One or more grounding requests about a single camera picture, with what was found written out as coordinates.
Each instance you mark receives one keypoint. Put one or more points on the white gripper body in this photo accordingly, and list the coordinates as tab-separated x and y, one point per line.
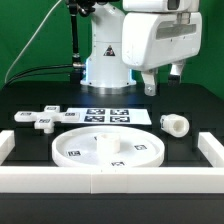
152	40

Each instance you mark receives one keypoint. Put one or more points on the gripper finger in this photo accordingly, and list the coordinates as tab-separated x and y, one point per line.
150	82
174	77

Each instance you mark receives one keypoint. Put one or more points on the white round table top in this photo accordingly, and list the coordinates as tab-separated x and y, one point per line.
107	146

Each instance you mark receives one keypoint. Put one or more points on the white marker sheet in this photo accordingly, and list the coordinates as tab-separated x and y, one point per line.
107	116

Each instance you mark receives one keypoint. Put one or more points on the white cross-shaped table base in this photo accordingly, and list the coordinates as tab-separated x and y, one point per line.
46	119

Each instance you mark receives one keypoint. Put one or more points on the white right fence rail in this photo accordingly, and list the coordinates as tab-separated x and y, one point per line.
212	149

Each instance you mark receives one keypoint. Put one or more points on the white fence rail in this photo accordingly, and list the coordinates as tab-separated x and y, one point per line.
7	143
212	149
21	179

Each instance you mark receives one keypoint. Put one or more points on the white left fence rail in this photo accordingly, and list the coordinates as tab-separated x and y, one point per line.
7	143

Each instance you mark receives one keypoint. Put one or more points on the white front fence rail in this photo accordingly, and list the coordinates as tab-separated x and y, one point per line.
21	179

